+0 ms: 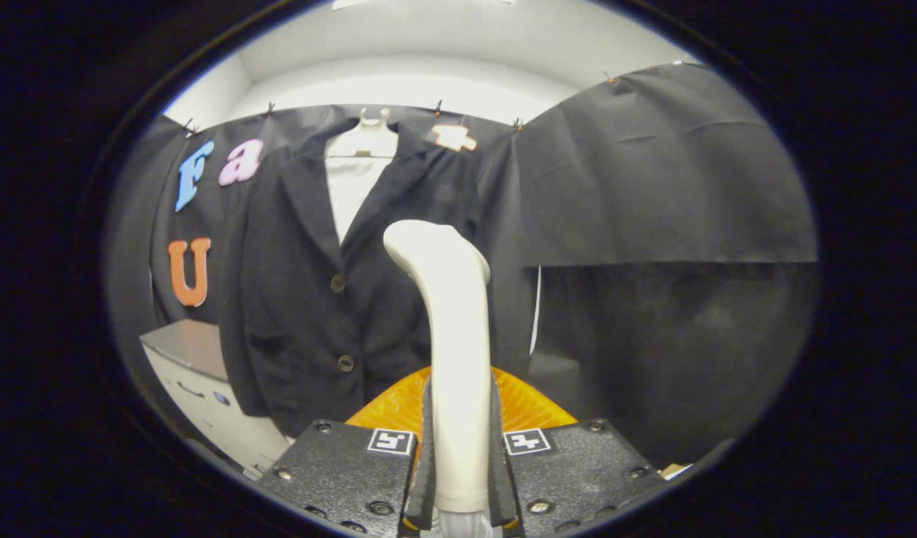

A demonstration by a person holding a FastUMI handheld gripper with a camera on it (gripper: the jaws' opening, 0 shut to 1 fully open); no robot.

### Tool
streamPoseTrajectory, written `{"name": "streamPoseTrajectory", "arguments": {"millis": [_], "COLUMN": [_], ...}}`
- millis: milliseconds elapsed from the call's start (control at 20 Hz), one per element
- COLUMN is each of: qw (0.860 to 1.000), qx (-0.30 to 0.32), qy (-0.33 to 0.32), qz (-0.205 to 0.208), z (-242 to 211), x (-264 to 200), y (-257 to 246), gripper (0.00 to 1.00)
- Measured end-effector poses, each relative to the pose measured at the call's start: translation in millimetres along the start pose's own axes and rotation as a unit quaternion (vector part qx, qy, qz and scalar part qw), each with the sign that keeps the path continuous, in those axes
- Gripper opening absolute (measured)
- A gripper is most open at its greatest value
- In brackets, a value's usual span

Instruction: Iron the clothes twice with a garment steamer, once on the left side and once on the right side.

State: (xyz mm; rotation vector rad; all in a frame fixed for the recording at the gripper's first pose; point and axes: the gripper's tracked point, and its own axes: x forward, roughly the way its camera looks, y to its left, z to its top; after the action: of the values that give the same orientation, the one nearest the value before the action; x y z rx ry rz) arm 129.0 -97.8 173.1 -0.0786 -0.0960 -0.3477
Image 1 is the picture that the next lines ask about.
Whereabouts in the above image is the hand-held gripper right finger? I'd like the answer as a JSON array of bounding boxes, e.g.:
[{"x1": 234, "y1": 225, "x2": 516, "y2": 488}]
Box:
[{"x1": 490, "y1": 365, "x2": 668, "y2": 538}]

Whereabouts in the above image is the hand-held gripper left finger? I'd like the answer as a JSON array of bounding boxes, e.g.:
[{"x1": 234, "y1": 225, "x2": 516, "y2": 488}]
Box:
[{"x1": 256, "y1": 366, "x2": 438, "y2": 538}]

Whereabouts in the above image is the white garment steamer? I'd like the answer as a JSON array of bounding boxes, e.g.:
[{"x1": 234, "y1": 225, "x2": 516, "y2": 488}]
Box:
[{"x1": 383, "y1": 219, "x2": 493, "y2": 516}]

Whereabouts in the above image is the black blazer jacket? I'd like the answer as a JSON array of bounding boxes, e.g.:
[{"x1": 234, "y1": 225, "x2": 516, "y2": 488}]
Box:
[{"x1": 217, "y1": 116, "x2": 537, "y2": 438}]

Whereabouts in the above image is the white cabinet grey top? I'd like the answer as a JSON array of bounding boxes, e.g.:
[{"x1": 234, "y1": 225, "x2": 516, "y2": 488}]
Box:
[{"x1": 139, "y1": 319, "x2": 294, "y2": 479}]

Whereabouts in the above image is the white mannequin torso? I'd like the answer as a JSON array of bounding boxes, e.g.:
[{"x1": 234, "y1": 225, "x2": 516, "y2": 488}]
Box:
[{"x1": 324, "y1": 108, "x2": 401, "y2": 246}]

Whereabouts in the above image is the black backdrop cloth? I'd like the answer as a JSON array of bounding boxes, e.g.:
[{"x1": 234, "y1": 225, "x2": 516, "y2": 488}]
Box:
[{"x1": 105, "y1": 62, "x2": 819, "y2": 471}]

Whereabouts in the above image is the ceiling light panel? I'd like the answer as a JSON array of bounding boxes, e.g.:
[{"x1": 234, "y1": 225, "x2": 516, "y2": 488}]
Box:
[{"x1": 331, "y1": 0, "x2": 519, "y2": 11}]

